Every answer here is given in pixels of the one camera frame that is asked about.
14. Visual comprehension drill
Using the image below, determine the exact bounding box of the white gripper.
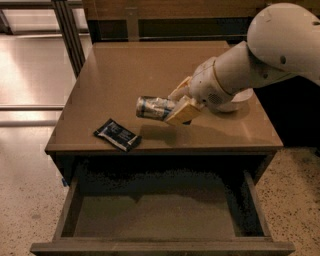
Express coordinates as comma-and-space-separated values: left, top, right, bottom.
165, 57, 233, 125

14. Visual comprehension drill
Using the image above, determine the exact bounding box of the silver blue redbull can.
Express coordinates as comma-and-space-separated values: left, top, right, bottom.
136, 96, 176, 121

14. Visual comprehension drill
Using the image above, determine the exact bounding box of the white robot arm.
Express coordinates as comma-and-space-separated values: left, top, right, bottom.
165, 3, 320, 125

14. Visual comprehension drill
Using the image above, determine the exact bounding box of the open top drawer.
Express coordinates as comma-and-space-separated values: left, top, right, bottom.
30, 163, 295, 256

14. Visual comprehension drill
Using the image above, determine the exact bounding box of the white ceramic bowl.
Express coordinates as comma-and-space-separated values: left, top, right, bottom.
218, 88, 253, 113

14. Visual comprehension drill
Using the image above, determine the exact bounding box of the black snack packet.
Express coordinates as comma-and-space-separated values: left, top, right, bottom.
93, 119, 142, 152

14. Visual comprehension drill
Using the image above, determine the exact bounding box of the brown wooden cabinet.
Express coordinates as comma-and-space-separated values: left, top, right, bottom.
46, 41, 282, 180

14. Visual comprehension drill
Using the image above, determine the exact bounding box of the wooden back rail shelf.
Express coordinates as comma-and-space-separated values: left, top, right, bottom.
82, 0, 266, 42

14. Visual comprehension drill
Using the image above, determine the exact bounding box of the metal frame post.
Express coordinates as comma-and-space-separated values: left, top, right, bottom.
51, 0, 85, 77

